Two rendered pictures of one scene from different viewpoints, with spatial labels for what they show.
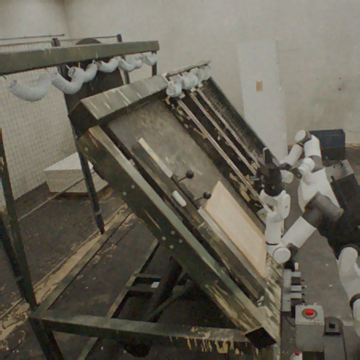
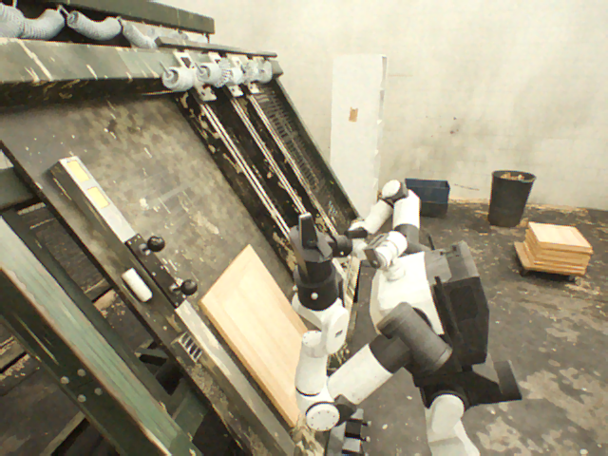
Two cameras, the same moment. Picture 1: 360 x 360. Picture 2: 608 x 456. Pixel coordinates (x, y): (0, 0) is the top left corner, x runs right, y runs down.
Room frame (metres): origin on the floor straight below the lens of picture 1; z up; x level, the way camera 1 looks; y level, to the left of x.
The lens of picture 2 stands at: (0.68, -0.28, 1.88)
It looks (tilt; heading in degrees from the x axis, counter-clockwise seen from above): 23 degrees down; 353
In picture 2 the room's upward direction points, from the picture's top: straight up
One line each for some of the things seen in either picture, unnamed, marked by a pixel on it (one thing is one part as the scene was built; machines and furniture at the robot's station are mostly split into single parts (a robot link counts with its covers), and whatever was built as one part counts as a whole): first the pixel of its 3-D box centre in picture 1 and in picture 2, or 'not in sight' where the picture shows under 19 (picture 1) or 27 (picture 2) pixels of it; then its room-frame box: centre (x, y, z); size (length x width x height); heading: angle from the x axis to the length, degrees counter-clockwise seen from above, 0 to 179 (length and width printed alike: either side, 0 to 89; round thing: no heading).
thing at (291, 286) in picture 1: (294, 291); (349, 443); (1.57, -0.54, 0.69); 0.50 x 0.14 x 0.24; 160
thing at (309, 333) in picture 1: (308, 329); not in sight; (1.14, -0.46, 0.84); 0.12 x 0.12 x 0.18; 70
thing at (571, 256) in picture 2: not in sight; (547, 250); (3.80, -3.12, 0.20); 0.61 x 0.53 x 0.40; 155
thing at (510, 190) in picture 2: not in sight; (508, 199); (5.05, -3.49, 0.33); 0.52 x 0.51 x 0.65; 155
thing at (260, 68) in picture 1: (264, 104); (356, 139); (5.72, -1.59, 1.03); 0.61 x 0.58 x 2.05; 155
